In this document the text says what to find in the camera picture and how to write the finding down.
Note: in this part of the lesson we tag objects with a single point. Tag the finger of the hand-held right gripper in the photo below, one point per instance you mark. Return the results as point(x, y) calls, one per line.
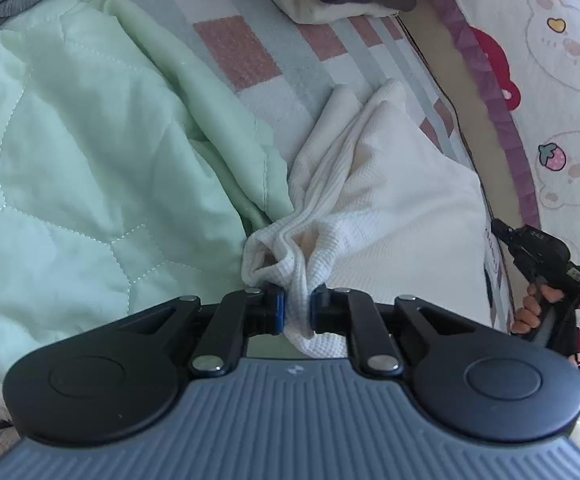
point(502, 230)

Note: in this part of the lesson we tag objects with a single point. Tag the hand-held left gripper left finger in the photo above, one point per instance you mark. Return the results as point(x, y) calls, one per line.
point(280, 310)

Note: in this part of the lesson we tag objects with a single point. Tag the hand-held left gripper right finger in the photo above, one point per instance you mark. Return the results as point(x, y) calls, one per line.
point(314, 310)

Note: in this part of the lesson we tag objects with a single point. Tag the white waffle top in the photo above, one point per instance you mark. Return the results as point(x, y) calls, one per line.
point(394, 200)

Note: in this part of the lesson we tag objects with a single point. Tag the person's right hand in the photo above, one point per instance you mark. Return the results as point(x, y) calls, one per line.
point(529, 312)

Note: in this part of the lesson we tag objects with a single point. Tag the bear print bed bumper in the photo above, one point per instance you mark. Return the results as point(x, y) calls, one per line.
point(559, 85)

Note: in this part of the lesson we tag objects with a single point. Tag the light green quilt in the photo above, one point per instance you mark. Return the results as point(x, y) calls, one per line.
point(70, 160)

